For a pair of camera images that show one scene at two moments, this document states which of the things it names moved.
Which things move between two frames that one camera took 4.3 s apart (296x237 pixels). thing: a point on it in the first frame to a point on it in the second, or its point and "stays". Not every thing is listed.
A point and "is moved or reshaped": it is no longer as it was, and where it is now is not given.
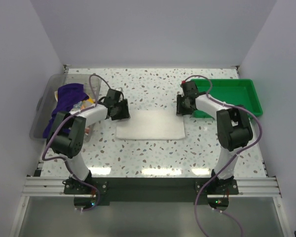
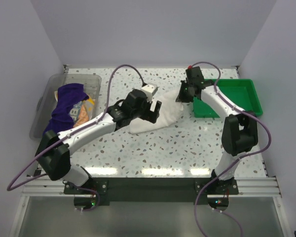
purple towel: (67, 94) stays
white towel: (152, 125) is moved or reshaped
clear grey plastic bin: (45, 109) stays
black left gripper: (124, 113) to (148, 116)
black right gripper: (180, 109) to (182, 98)
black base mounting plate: (151, 191) stays
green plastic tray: (241, 93) stays
